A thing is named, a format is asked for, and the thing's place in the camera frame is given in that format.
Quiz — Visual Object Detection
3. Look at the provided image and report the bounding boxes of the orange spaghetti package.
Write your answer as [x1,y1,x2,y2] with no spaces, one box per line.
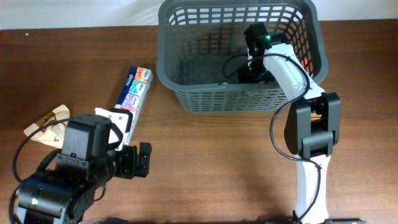
[301,56,314,77]

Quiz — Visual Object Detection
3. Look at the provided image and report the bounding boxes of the multicolour tissue pack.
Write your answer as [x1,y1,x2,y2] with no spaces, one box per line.
[115,67,153,145]

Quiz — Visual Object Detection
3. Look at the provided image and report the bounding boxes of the beige snack bag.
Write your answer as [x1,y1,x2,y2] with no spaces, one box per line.
[24,105,70,148]

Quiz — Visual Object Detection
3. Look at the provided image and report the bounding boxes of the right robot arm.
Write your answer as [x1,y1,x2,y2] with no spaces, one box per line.
[240,22,341,223]

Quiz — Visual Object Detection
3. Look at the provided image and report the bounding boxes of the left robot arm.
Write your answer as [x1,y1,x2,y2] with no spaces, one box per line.
[9,114,152,223]

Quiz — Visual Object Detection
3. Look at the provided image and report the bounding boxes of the grey plastic basket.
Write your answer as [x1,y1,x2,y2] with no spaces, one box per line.
[156,0,328,113]

